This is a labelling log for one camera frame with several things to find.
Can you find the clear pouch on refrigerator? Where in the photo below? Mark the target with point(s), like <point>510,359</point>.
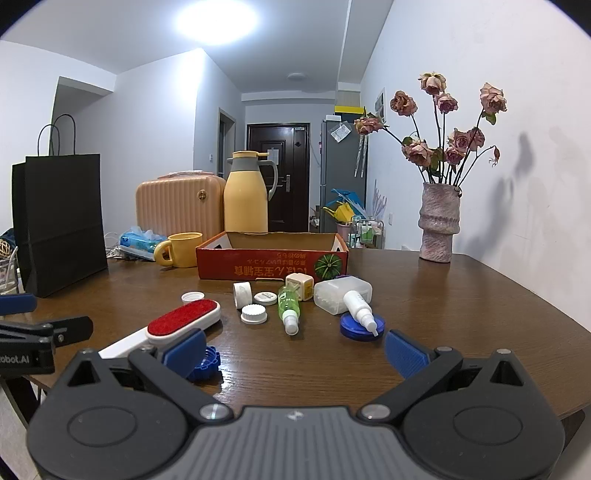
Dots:
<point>340,131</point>

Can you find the grey refrigerator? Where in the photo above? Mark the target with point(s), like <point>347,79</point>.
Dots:
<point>332,175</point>

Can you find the white tape roll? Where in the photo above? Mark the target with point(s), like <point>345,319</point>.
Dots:
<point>242,293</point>

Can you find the white ribbed cap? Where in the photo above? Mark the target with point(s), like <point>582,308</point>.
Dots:
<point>253,316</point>

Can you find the red and white lint brush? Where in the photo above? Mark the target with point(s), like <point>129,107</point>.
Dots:
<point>184,318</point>

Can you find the green plastic bottle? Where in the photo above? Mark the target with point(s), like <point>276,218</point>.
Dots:
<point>287,307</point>

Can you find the yellow watering can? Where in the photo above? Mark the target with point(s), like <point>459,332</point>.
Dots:
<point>344,213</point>

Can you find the orange ribbed suitcase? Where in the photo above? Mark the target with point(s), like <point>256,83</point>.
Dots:
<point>175,207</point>

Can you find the blue tissue pack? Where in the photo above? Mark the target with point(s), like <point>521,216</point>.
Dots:
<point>138,242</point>

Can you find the purple ridged cap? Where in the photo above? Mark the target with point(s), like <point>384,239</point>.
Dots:
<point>344,277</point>

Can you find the paper notice on door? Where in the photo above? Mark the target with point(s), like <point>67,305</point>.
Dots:
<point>273,155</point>

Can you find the translucent container of white beads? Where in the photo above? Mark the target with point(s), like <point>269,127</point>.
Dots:
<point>330,295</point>

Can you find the pink bucket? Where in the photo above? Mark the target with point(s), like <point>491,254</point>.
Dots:
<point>344,229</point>

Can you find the yellow mug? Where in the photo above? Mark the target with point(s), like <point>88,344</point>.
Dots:
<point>184,251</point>

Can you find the yellow thermos jug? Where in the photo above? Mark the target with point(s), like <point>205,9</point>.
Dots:
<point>244,203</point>

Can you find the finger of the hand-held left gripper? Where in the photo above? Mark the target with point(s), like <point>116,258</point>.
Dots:
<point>69,330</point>
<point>16,304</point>

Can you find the bright ceiling light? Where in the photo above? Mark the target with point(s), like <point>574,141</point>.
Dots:
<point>217,18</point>

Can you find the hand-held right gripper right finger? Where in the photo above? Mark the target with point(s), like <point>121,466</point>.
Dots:
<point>406,353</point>

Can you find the wall poster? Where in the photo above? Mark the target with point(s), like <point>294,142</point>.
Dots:
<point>380,104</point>

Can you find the white dropper bottle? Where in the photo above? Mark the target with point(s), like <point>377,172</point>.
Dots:
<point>358,307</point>

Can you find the dark entrance door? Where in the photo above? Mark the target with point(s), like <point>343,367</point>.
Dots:
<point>295,184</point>

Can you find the blue round lid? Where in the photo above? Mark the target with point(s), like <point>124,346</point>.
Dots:
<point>353,330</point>

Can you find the cream plug adapter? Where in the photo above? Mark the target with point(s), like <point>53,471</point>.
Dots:
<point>302,284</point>

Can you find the purple artificial flowers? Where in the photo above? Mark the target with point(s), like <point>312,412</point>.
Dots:
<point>378,201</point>

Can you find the black paper bag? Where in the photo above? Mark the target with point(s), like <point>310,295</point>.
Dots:
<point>60,221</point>

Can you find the yellow box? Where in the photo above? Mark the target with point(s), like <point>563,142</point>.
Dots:
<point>348,110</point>

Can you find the metal storage rack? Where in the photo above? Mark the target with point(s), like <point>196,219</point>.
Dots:
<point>367,233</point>

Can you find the red cardboard box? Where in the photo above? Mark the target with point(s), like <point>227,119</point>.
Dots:
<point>258,267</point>

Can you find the round ceiling lamp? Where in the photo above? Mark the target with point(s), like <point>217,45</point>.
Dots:
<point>296,76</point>

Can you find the pink ceramic vase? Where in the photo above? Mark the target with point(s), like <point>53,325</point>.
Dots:
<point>436,221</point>

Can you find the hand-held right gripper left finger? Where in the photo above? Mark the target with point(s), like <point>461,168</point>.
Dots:
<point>184,353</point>

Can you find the blue plastic frame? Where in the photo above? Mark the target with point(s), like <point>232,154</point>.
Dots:
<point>344,194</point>

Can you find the white round disc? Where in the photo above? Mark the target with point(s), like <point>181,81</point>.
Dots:
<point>265,297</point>

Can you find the bunch of dried roses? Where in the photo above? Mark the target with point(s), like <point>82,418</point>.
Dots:
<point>418,152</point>

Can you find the blue ridged cap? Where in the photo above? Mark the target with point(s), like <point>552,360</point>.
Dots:
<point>210,362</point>

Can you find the folded hanging umbrella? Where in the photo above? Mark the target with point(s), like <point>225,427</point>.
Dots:
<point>365,154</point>
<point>358,157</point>

